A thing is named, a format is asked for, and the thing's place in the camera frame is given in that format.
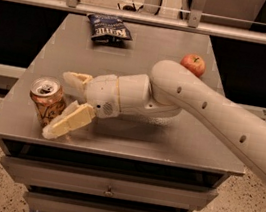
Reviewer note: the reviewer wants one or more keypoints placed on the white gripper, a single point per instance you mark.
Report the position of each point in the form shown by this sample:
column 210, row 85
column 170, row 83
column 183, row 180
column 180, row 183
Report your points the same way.
column 102, row 93

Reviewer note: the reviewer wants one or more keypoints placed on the orange soda can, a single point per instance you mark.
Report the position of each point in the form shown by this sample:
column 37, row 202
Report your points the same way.
column 48, row 97

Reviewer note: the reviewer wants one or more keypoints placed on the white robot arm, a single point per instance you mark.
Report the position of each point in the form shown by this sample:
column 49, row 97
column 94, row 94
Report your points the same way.
column 167, row 90

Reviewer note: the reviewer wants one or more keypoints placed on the blue chip bag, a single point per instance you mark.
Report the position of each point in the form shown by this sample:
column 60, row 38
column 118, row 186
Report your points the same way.
column 108, row 28

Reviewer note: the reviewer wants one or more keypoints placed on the top grey drawer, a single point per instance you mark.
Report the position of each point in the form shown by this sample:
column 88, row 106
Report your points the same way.
column 47, row 175

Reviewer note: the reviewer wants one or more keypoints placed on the grey drawer cabinet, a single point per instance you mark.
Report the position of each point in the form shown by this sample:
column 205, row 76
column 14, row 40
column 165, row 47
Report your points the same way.
column 177, row 150

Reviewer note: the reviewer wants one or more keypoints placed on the black object behind glass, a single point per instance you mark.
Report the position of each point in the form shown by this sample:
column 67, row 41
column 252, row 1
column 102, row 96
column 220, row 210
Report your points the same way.
column 130, row 7

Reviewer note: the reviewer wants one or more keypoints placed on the red apple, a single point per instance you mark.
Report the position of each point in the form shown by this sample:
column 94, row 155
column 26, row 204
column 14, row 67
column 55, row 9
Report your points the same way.
column 194, row 63

